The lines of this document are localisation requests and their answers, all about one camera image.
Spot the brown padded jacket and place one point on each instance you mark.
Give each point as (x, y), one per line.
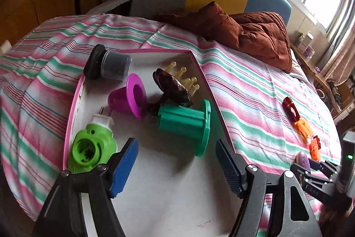
(258, 37)

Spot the brown massage comb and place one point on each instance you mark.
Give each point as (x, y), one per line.
(173, 87)

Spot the white boxes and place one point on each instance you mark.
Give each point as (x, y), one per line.
(307, 45)

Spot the lime green plastic gadget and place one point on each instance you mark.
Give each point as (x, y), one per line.
(104, 142)

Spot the magenta plastic cup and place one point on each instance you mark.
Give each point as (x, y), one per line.
(119, 99)

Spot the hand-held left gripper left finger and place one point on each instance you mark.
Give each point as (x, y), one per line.
(124, 167)

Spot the white paper tubes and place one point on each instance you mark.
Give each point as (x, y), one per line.
(5, 46)

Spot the striped bedsheet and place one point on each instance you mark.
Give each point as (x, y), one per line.
(249, 92)

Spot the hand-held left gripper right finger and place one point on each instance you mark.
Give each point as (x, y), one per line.
(228, 167)

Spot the orange plastic case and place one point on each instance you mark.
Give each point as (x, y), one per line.
(303, 128)

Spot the white foam piece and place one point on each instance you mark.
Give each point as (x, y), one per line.
(111, 3)

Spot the green plastic spool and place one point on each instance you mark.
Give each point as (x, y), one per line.
(180, 120)

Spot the wooden bedside shelf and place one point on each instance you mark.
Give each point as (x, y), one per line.
(310, 64)

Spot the white tray with pink rim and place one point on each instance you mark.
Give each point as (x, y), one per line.
(172, 198)

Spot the purple oval case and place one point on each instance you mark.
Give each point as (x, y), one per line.
(302, 159)

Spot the red capsule toy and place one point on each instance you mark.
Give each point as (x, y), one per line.
(289, 108)

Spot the beige patterned curtain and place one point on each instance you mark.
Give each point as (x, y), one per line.
(341, 45)

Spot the white mug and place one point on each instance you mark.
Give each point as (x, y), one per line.
(321, 93)

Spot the small orange plastic toy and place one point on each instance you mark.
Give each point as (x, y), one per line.
(314, 146)

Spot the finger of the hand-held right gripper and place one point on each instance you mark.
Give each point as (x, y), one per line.
(327, 166)
(301, 171)

